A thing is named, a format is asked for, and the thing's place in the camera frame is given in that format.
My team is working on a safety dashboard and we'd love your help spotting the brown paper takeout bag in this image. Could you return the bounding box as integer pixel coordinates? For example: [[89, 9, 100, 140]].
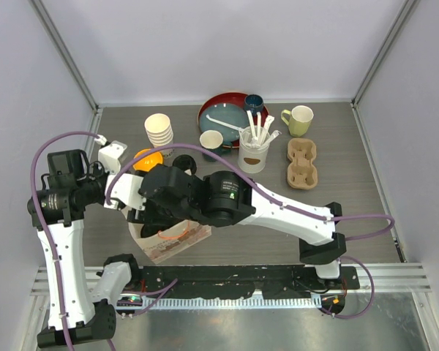
[[128, 220, 211, 264]]

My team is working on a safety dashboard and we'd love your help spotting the stack of white paper cups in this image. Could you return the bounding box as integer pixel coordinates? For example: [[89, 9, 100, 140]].
[[144, 113, 173, 147]]

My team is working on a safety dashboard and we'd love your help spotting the white straw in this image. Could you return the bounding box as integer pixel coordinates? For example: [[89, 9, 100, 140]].
[[206, 114, 245, 132]]

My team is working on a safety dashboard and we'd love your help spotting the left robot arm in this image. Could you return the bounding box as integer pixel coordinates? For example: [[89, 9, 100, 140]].
[[27, 149, 141, 349]]

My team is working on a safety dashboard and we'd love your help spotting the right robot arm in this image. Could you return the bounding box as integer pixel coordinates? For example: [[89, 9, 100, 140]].
[[128, 165, 346, 289]]

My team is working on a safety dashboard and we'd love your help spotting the orange plastic bowl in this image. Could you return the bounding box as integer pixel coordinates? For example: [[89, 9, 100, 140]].
[[132, 151, 164, 172]]

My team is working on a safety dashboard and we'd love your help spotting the dark green ceramic mug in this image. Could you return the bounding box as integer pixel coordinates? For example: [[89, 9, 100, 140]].
[[199, 130, 232, 156]]

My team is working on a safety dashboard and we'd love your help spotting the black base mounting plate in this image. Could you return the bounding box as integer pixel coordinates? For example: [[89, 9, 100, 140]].
[[127, 265, 360, 300]]

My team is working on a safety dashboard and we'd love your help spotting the white straw holder tin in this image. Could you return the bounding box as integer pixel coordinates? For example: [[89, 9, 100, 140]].
[[238, 127, 269, 174]]

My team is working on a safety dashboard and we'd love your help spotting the blue ceramic plate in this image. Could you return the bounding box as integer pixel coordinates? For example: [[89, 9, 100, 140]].
[[199, 103, 249, 143]]

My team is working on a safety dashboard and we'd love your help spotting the red round tray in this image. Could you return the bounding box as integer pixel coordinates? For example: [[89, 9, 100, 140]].
[[197, 91, 269, 149]]

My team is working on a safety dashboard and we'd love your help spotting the dark blue ceramic cup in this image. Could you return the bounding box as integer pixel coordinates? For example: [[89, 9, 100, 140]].
[[244, 94, 264, 115]]

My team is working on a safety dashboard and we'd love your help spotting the light green ceramic mug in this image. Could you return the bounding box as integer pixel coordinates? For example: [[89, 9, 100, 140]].
[[281, 105, 314, 137]]

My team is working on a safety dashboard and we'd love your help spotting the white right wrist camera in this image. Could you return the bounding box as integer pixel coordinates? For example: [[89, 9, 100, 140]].
[[103, 173, 146, 211]]

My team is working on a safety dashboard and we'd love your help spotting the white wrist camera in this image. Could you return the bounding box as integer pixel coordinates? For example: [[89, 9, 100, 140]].
[[95, 135, 128, 175], [103, 173, 146, 211]]

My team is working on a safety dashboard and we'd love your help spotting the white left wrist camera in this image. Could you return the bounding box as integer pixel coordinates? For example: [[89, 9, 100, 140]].
[[95, 135, 128, 175]]

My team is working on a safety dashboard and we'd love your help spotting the aluminium frame rail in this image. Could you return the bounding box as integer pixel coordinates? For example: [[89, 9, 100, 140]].
[[31, 262, 432, 312]]

